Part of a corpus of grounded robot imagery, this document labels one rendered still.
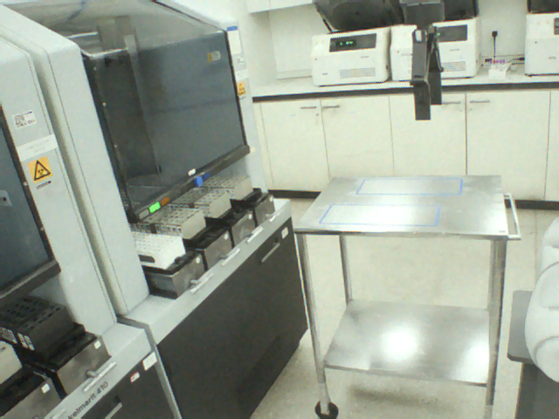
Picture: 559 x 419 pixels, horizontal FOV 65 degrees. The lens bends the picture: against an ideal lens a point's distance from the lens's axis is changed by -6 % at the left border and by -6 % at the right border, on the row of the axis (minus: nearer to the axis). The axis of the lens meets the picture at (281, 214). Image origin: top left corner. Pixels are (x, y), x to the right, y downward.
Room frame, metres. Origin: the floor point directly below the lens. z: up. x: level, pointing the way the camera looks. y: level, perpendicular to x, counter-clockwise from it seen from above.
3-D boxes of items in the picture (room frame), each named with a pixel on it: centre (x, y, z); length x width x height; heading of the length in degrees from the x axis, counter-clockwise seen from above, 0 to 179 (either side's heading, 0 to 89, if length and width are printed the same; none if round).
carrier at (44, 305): (0.90, 0.62, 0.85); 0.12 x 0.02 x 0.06; 150
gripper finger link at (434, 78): (0.98, -0.37, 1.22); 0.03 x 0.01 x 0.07; 59
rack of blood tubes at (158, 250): (1.26, 0.45, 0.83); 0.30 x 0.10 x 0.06; 59
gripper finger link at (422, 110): (0.86, -0.30, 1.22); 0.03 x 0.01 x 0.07; 59
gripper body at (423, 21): (0.92, -0.33, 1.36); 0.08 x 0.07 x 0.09; 149
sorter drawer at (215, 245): (1.46, 0.49, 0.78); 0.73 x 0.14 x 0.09; 59
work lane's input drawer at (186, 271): (1.33, 0.56, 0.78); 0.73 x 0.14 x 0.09; 59
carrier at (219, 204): (1.47, 0.21, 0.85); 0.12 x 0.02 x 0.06; 149
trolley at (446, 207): (1.34, -0.40, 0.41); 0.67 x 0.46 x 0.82; 65
